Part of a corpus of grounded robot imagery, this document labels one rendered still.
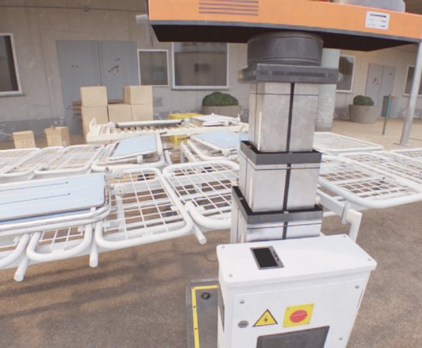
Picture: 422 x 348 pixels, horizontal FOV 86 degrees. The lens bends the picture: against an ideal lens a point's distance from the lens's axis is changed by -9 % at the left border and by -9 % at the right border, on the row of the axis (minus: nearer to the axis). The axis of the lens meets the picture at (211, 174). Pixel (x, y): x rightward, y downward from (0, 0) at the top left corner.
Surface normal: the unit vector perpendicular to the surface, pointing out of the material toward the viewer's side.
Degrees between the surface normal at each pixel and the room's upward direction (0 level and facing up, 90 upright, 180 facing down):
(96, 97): 90
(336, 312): 90
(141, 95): 90
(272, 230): 90
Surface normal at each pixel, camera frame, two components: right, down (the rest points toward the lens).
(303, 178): 0.11, 0.32
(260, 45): -0.75, 0.22
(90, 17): 0.38, 0.29
